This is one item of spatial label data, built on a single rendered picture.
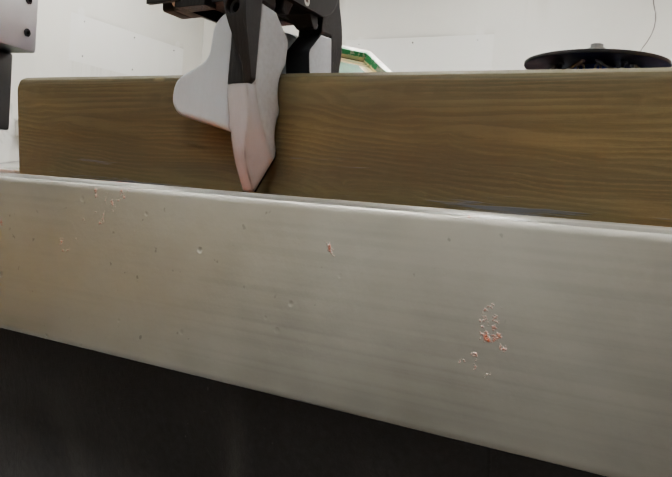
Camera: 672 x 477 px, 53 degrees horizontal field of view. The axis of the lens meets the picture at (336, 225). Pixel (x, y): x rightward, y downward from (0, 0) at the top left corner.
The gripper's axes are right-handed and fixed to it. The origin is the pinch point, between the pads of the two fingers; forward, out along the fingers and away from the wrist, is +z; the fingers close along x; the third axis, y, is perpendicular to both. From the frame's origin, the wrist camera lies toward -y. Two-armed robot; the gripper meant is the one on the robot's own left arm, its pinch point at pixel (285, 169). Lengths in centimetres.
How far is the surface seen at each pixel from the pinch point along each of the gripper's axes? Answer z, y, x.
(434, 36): -126, 155, -453
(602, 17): -130, 37, -452
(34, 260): 3.4, -5.9, 20.5
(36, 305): 4.4, -6.0, 20.5
